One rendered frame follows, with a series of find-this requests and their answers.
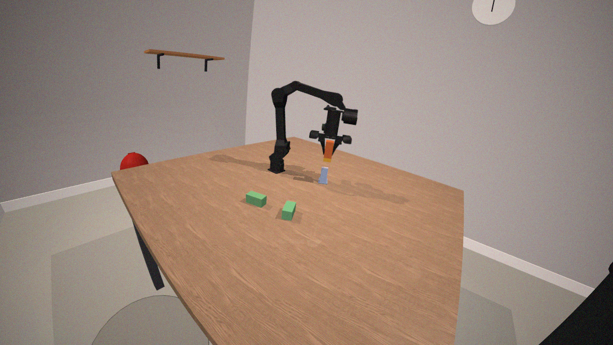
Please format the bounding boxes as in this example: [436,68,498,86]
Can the green rectangular block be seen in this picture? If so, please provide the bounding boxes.
[246,191,267,208]
[282,201,296,221]

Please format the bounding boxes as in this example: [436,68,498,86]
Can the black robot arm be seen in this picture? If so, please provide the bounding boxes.
[268,81,358,174]

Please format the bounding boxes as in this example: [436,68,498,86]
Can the orange bar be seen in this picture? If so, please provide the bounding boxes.
[323,140,334,162]

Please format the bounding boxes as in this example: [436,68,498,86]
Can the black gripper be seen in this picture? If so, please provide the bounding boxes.
[309,121,352,155]

